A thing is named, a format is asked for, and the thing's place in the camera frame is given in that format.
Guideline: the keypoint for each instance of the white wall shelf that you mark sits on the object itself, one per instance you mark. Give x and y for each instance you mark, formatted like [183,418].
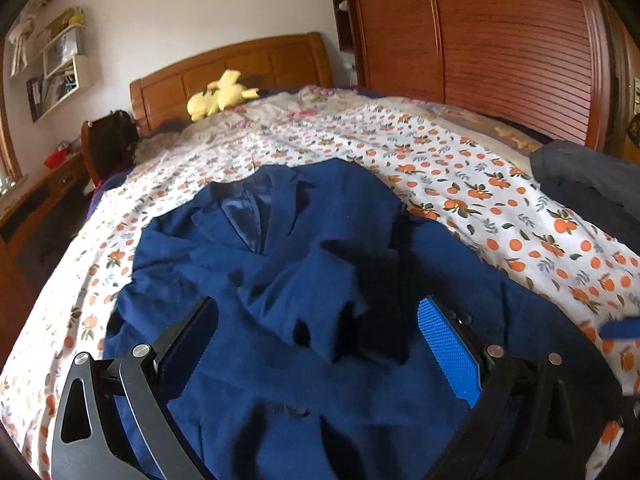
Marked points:
[80,75]

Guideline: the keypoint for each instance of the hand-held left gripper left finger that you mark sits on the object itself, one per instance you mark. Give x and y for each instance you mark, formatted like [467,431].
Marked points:
[187,345]

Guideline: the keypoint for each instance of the wooden slatted wardrobe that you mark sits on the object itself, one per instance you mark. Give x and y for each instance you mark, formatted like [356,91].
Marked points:
[500,50]

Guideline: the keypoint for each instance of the wooden bed headboard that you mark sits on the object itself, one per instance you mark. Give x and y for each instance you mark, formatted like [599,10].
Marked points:
[280,60]

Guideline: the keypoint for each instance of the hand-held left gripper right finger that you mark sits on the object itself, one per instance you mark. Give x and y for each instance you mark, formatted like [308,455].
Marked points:
[447,350]

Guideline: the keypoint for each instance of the blue suit jacket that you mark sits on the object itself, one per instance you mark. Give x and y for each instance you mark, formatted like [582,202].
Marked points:
[310,240]

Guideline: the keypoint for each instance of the yellow plush toy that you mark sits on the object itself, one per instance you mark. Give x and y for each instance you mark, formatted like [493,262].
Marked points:
[210,102]

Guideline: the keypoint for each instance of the floral quilt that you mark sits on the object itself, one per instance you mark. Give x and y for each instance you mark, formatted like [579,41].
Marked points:
[280,110]

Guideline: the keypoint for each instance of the wooden chair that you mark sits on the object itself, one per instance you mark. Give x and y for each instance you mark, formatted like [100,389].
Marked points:
[89,155]

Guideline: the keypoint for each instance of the wooden desk cabinet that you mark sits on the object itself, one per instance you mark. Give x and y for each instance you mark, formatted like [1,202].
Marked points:
[30,220]

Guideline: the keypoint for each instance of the dark grey clothes pile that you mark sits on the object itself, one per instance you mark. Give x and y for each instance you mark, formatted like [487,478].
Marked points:
[585,180]

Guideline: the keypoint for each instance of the red bowl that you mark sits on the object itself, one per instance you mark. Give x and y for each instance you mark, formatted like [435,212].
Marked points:
[55,159]

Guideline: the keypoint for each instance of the black backpack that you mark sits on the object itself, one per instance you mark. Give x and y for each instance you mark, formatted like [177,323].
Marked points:
[115,145]

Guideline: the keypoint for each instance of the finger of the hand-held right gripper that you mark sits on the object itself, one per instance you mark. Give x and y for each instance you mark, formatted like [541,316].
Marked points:
[622,329]

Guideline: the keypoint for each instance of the orange print bed sheet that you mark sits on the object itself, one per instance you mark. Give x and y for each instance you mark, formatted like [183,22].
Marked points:
[475,175]

